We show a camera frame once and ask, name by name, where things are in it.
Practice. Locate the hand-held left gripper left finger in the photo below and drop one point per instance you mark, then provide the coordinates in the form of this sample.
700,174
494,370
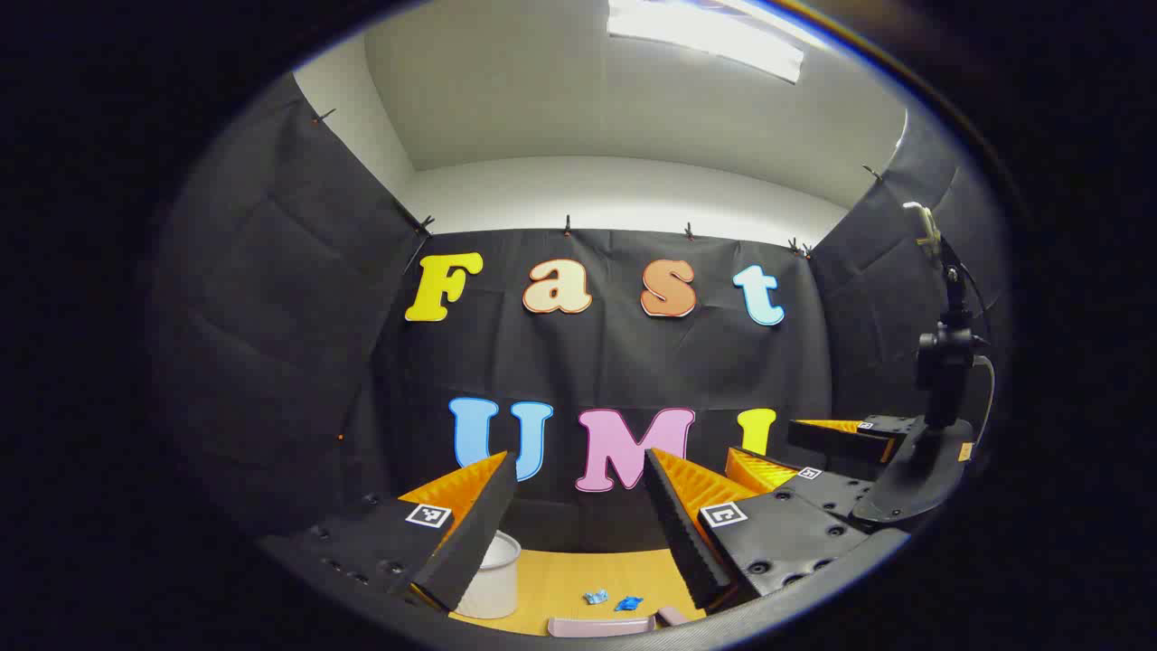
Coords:
475,533

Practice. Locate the ceiling light panel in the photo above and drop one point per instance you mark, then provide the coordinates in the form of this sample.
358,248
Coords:
705,36

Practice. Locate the small pink broom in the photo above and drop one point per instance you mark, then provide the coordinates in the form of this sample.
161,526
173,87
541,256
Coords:
672,617

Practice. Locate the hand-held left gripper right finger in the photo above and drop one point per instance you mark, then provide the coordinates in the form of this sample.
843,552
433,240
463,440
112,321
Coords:
678,533

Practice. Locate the row of black cloth clips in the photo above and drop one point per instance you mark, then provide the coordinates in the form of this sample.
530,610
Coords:
568,223

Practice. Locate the white garbage bin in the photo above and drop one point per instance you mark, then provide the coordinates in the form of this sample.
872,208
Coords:
497,579

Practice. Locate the black backdrop cloth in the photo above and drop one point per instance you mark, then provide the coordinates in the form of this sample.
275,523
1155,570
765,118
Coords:
587,362

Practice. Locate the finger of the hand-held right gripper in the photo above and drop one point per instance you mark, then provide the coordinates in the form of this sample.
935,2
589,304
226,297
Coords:
832,441
827,497

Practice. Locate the pink dustpan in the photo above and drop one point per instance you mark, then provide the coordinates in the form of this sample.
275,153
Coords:
601,627

